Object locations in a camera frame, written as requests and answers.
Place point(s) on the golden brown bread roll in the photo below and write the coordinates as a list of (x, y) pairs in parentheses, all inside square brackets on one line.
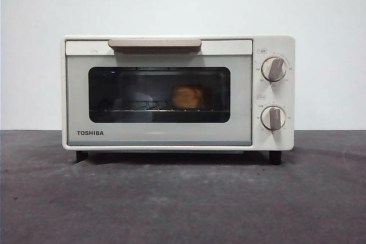
[(186, 96)]

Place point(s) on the cream white toaster oven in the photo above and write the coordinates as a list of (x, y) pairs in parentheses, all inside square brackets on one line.
[(273, 44)]

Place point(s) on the beige timer knob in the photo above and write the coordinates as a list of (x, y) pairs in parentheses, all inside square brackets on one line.
[(273, 118)]

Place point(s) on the beige temperature knob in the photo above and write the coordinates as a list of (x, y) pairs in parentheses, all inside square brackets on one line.
[(274, 69)]

